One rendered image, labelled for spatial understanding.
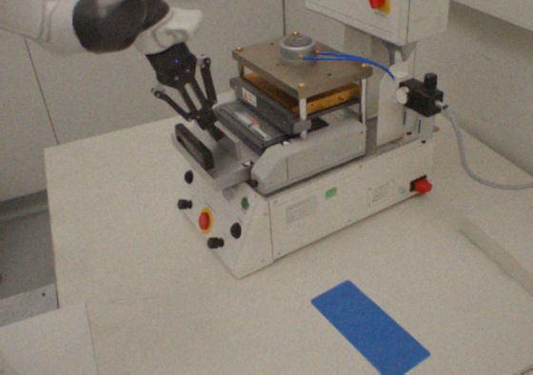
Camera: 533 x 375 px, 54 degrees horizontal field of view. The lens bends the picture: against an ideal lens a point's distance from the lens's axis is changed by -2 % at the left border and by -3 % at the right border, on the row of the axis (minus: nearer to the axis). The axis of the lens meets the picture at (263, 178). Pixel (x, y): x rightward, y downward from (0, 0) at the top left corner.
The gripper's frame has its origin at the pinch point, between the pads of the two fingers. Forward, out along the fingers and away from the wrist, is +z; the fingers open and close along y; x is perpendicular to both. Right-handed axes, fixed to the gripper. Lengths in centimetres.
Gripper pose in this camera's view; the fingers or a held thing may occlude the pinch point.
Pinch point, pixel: (209, 125)
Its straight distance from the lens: 109.2
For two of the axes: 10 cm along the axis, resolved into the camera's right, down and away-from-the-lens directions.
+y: -7.9, 5.9, -1.6
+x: 4.9, 4.7, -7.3
